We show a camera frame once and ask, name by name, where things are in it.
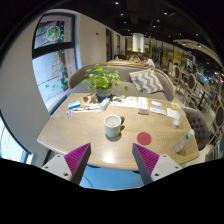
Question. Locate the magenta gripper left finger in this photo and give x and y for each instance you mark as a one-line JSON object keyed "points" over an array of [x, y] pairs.
{"points": [[77, 161]]}

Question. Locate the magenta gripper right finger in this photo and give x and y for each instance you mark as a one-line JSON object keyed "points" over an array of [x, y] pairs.
{"points": [[146, 161]]}

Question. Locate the clear plastic water bottle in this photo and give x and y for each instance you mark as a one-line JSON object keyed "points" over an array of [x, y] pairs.
{"points": [[180, 144]]}

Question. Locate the red round coaster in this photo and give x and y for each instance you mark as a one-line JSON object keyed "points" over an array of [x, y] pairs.
{"points": [[144, 138]]}

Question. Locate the white ceramic mug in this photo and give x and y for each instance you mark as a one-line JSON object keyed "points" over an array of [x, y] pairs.
{"points": [[112, 125]]}

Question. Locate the clear drinking glass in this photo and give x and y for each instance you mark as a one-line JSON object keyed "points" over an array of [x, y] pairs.
{"points": [[180, 115]]}

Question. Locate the blue white card box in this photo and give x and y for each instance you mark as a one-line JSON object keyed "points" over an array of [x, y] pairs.
{"points": [[74, 104]]}

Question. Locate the white menu sheets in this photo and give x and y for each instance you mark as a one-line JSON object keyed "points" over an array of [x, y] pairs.
{"points": [[133, 102]]}

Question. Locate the yellow card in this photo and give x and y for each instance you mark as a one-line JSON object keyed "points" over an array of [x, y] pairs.
{"points": [[175, 106]]}

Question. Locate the blue tissue box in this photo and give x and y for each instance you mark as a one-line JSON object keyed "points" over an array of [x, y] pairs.
{"points": [[104, 104]]}

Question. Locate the grey tufted armchair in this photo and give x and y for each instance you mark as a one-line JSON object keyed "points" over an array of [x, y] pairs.
{"points": [[198, 124]]}

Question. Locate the grey curved sofa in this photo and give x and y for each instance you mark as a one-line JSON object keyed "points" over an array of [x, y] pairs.
{"points": [[126, 87]]}

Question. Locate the grey chevron cushion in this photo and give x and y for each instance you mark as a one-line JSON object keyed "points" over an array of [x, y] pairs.
{"points": [[146, 81]]}

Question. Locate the potted green plant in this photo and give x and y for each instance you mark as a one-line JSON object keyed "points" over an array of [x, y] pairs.
{"points": [[102, 80]]}

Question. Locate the wooden dining chair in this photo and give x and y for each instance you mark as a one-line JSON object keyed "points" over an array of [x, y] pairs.
{"points": [[190, 93]]}

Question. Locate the seated person in white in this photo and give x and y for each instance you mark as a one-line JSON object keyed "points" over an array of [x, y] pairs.
{"points": [[147, 61]]}

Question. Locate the white cylindrical pillar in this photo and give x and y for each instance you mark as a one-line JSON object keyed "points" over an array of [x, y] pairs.
{"points": [[138, 42]]}

